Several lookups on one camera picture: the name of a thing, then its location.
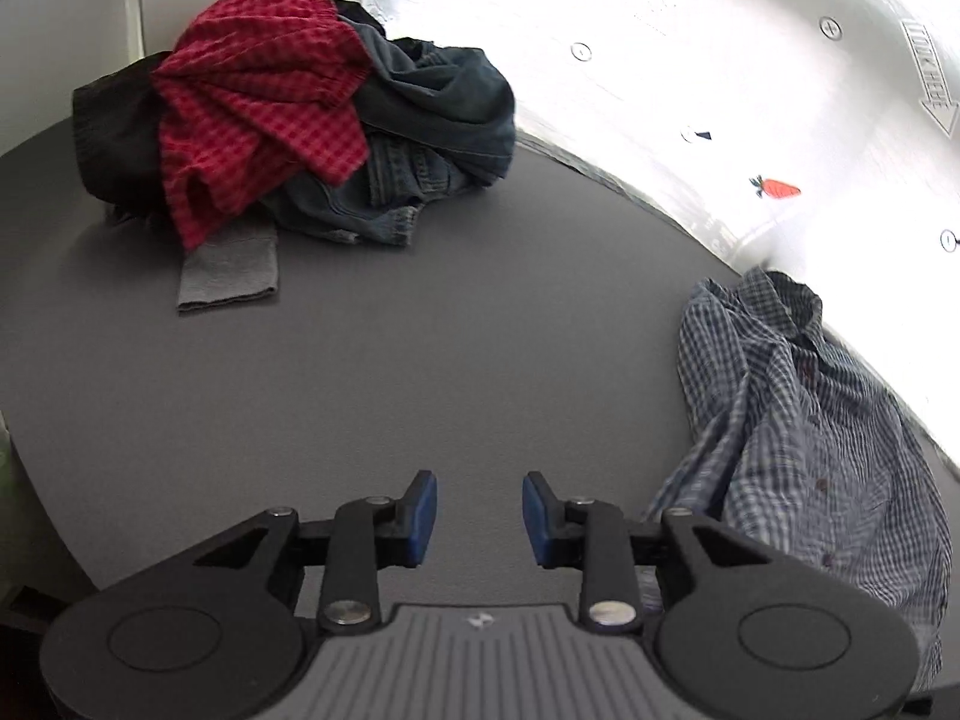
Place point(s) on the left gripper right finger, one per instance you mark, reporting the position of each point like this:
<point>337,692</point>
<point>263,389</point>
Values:
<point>733,627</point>

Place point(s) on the blue checked shirt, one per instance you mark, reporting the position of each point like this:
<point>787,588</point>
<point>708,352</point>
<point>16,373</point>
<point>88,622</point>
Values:
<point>796,445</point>

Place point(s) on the dark blue denim jeans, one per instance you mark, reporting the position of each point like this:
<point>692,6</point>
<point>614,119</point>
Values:
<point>438,120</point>

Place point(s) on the printed white backdrop sheet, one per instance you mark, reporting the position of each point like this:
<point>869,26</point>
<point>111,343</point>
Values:
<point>817,136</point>

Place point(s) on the red checked shirt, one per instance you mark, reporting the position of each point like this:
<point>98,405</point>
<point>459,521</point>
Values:
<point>255,92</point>

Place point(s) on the black garment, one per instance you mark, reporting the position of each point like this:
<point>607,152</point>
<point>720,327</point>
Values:
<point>115,122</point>

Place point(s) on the grey folded cloth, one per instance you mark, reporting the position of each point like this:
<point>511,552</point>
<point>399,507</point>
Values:
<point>237,264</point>

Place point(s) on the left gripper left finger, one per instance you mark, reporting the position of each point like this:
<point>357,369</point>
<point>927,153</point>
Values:
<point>223,629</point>

